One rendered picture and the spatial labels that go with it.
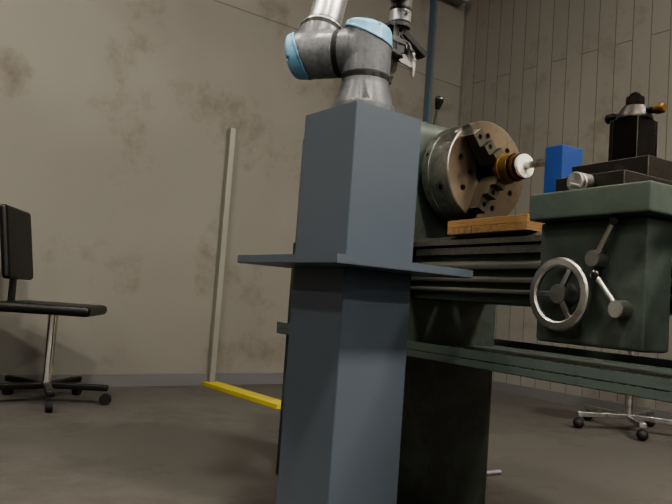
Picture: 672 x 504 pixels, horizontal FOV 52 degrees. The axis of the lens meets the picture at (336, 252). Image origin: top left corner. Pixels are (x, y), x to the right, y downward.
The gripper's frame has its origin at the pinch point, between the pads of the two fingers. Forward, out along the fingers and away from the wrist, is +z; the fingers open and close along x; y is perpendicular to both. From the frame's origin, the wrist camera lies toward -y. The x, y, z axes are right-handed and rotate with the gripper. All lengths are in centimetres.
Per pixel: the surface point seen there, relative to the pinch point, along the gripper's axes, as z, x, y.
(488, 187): 38, 37, -8
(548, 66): -128, -200, -290
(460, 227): 52, 41, 6
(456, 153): 28.8, 31.6, 0.7
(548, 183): 39, 60, -8
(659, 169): 41, 95, -3
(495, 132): 19.5, 31.6, -14.4
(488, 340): 84, 17, -31
